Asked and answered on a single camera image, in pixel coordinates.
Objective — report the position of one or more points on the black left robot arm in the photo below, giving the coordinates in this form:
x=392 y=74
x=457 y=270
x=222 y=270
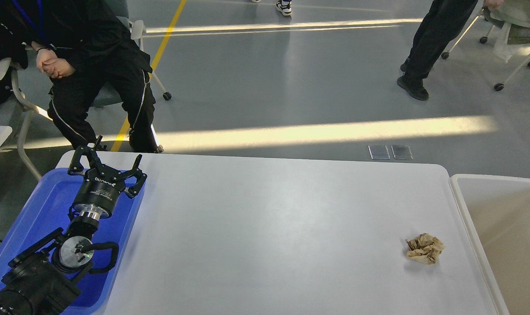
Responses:
x=67 y=241

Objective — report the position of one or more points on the left metal floor plate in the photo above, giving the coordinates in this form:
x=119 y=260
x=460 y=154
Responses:
x=379 y=152

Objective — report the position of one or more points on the blue plastic tray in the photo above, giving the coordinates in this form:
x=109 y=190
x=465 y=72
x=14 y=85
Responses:
x=46 y=210

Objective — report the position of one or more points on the white sneaker foot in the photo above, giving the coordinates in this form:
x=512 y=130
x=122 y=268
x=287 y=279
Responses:
x=284 y=7

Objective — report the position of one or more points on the right metal floor plate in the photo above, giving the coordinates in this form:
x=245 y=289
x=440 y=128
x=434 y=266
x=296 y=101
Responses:
x=402 y=152

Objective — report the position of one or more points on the crumpled brown paper ball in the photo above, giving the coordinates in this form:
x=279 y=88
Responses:
x=425 y=249

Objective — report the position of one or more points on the seated person in black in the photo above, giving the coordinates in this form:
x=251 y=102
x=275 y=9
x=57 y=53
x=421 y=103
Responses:
x=81 y=46

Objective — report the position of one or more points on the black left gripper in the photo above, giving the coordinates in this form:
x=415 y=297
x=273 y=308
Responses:
x=99 y=191

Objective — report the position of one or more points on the white plastic bin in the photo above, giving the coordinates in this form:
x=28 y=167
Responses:
x=496 y=213

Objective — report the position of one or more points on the metal floor plate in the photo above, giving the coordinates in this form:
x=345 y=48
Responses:
x=402 y=152
x=379 y=152

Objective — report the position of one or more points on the walking person dark trousers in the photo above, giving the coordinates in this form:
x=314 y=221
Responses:
x=441 y=24

